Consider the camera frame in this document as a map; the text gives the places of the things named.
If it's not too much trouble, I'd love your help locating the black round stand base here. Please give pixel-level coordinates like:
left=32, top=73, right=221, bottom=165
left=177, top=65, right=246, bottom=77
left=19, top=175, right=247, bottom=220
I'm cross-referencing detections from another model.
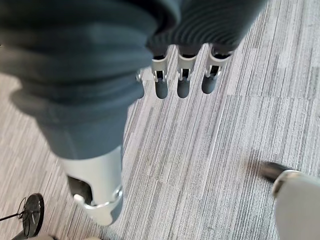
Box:
left=20, top=192, right=45, bottom=238

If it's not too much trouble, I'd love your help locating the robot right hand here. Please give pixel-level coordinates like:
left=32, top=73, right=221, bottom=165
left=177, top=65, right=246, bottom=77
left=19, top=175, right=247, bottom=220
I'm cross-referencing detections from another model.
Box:
left=0, top=0, right=270, bottom=227

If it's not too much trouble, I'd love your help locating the thin black cable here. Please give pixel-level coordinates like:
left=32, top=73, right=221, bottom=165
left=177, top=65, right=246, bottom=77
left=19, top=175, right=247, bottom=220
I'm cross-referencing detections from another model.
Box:
left=0, top=197, right=42, bottom=222

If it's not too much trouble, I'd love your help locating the dark robot foot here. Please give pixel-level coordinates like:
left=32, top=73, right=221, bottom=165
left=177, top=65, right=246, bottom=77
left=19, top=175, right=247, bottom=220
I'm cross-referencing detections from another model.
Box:
left=258, top=161, right=294, bottom=185

